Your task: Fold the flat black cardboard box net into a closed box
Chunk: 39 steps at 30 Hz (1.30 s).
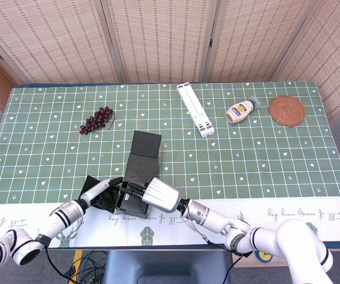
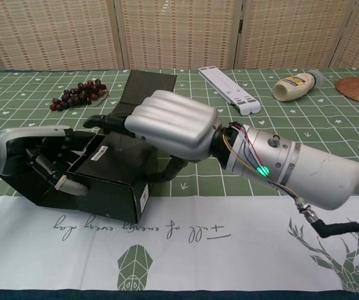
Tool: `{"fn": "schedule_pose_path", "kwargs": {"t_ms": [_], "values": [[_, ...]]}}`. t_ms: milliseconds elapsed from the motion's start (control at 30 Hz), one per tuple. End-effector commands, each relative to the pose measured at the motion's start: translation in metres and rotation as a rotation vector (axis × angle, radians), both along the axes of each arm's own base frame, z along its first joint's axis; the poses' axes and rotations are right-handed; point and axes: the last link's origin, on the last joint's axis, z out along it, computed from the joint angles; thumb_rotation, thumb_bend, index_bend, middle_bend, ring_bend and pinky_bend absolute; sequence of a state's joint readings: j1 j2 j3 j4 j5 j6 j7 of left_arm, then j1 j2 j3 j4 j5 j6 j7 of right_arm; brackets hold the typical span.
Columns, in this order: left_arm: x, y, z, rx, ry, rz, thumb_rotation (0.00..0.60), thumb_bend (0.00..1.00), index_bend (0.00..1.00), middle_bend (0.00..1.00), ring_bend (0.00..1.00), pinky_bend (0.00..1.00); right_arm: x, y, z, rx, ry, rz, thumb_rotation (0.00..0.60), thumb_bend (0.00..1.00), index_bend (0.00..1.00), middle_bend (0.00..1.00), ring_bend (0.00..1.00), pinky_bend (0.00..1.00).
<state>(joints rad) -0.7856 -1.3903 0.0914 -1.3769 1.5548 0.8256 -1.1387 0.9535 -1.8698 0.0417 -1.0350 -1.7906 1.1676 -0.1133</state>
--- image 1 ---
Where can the cream mayonnaise squeeze bottle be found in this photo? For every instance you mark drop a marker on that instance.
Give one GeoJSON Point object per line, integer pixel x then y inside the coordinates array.
{"type": "Point", "coordinates": [240, 111]}

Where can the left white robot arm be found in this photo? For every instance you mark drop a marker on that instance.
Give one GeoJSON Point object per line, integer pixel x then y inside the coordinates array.
{"type": "Point", "coordinates": [60, 216]}

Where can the wooden board under table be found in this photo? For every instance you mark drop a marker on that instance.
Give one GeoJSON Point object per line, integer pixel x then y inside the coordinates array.
{"type": "Point", "coordinates": [276, 262]}

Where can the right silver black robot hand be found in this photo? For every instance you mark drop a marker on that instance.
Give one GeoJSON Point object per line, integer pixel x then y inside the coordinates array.
{"type": "Point", "coordinates": [162, 195]}

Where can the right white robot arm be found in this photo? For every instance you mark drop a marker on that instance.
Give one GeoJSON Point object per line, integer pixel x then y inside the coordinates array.
{"type": "Point", "coordinates": [214, 219]}

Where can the white folding laptop stand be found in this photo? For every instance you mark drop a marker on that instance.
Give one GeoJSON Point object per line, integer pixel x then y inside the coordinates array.
{"type": "Point", "coordinates": [194, 109]}

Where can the dark red grape bunch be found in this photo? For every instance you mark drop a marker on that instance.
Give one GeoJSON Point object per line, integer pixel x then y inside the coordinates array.
{"type": "Point", "coordinates": [97, 119]}

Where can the black foldable cardboard box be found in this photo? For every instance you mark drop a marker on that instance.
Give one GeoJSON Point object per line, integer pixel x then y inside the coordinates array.
{"type": "Point", "coordinates": [143, 165]}

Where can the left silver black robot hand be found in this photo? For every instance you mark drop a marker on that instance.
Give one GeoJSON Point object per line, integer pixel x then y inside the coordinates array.
{"type": "Point", "coordinates": [95, 190]}

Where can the bamboo folding screen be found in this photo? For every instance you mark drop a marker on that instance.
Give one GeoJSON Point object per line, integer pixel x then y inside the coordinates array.
{"type": "Point", "coordinates": [158, 38]}

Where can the round woven brown coaster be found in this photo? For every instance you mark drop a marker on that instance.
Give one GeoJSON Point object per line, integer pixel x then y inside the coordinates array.
{"type": "Point", "coordinates": [287, 111]}

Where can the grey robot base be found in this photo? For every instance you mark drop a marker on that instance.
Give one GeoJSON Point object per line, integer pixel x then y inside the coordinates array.
{"type": "Point", "coordinates": [163, 266]}

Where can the green white deer tablecloth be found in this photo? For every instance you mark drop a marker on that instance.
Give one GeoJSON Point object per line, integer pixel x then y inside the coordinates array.
{"type": "Point", "coordinates": [246, 165]}

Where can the blue yellow round disc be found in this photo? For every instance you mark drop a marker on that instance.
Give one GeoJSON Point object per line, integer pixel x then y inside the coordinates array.
{"type": "Point", "coordinates": [263, 256]}

